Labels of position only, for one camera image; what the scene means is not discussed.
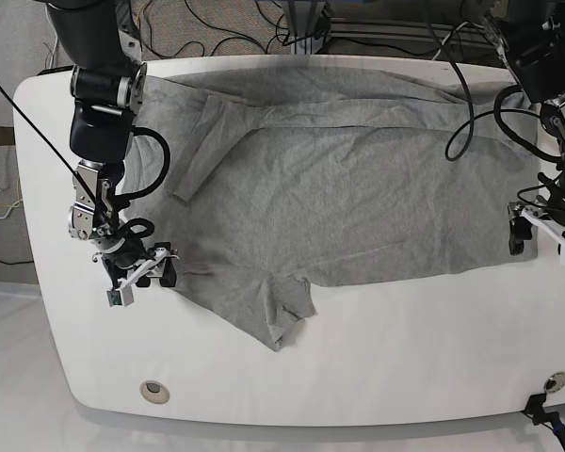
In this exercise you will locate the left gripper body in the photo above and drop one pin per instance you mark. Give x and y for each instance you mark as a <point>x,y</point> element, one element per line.
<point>539,217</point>

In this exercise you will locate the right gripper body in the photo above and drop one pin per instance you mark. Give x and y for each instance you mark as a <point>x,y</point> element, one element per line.
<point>122,256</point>

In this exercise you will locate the grey t-shirt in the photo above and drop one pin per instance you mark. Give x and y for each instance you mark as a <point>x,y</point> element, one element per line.
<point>282,179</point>

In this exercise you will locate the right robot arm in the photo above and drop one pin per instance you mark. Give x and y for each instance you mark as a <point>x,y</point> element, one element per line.
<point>107,84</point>

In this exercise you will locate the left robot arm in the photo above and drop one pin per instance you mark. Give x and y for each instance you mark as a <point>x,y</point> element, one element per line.
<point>529,37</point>

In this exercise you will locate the silver table grommet left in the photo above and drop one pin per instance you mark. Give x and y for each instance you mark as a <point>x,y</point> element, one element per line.
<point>154,392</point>

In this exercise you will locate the silver table grommet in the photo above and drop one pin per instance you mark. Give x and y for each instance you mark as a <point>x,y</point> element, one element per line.
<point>154,392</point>
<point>555,382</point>

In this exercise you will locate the silver table grommet right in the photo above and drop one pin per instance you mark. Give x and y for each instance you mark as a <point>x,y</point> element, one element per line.
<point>555,382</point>

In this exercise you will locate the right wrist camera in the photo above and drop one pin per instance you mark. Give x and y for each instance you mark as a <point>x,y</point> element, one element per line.
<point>120,297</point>

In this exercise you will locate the black clamp with cable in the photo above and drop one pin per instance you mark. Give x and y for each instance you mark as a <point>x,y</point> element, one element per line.
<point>534,410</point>

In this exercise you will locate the metal table leg frame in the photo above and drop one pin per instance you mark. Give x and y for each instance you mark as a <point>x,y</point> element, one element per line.
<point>308,25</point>

